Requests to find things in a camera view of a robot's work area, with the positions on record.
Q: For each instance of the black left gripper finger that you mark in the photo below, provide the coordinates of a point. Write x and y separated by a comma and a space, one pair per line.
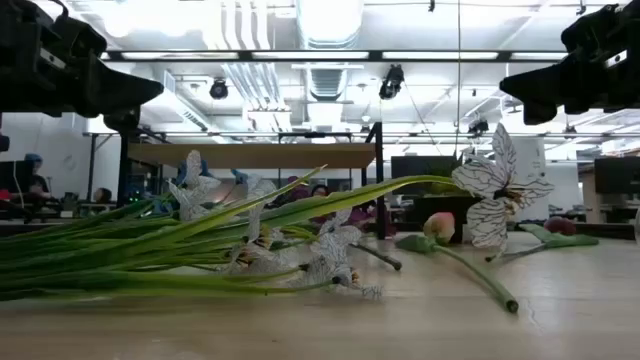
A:
125, 92

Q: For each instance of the black ceiling spotlight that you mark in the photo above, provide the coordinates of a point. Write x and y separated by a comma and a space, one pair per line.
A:
218, 89
391, 82
478, 126

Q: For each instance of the white veined flower bunch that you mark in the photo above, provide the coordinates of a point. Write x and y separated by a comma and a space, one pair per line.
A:
150, 240

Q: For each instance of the white pillar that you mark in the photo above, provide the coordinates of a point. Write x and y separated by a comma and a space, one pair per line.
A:
530, 155

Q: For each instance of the purple flower bunch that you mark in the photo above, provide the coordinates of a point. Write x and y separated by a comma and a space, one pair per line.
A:
361, 217

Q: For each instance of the white ventilation duct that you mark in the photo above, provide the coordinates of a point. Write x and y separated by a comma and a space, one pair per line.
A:
330, 20

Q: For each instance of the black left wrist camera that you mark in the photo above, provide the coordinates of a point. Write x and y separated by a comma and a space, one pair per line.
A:
80, 35

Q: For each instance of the black monitor screen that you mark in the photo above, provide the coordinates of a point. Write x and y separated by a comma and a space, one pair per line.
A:
15, 175
405, 175
617, 175

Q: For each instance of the succulent in black pot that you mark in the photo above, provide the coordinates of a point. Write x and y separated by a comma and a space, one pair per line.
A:
440, 202

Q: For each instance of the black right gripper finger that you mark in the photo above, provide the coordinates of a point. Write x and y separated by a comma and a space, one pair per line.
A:
540, 82

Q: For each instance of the long ceiling light strip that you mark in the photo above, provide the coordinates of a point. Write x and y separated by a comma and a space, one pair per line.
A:
310, 55

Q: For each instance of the person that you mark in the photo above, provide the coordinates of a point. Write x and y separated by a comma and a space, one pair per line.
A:
35, 175
102, 195
320, 190

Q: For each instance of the pink tulip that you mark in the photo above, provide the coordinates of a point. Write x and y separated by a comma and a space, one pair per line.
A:
440, 225

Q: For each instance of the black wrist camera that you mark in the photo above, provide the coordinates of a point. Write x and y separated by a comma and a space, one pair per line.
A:
590, 27
80, 35

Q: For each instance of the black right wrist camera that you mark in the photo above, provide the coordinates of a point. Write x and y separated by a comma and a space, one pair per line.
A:
590, 27

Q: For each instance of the wooden shelf black frame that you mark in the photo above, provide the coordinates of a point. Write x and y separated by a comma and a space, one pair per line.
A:
250, 155

